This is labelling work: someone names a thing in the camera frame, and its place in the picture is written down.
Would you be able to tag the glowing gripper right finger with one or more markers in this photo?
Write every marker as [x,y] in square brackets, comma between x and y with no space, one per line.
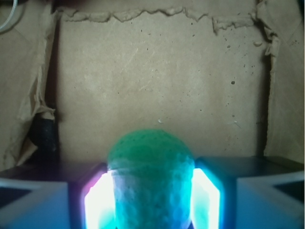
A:
[256,192]

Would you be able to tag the green textured ball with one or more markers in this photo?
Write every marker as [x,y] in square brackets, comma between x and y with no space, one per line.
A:
[152,173]

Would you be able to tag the brown paper bag tray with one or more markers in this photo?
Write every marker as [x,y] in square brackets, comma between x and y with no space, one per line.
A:
[225,76]

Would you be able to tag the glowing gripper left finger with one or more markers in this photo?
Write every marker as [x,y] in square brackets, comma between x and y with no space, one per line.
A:
[57,196]

